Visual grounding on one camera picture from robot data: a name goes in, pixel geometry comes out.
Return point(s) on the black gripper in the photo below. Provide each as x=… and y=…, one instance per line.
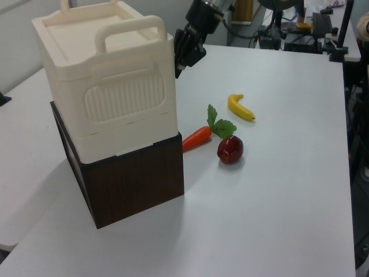
x=204, y=17

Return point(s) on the cream plastic toy cabinet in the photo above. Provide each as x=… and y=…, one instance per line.
x=115, y=95

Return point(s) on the yellow toy banana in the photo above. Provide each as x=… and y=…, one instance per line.
x=239, y=109

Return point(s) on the black electronics box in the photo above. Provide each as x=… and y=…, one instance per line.
x=269, y=37

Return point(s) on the orange toy carrot with leaves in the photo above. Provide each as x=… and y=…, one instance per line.
x=196, y=140

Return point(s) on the thin black stand pole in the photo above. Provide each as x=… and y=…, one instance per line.
x=278, y=18

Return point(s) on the dark red toy apple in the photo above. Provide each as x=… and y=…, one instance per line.
x=230, y=150

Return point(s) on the black flat computer case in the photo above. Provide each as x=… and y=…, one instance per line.
x=302, y=44

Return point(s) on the yellow object on desk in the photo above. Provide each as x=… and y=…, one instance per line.
x=305, y=25

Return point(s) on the black keyboard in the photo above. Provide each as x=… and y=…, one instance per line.
x=321, y=24

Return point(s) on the dark brown wooden box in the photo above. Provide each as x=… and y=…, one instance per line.
x=135, y=184

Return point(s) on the black computer mouse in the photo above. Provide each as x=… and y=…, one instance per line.
x=326, y=11

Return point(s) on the small black cylinder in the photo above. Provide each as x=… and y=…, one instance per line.
x=335, y=31

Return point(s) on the tan rounded object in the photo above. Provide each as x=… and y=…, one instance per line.
x=363, y=29

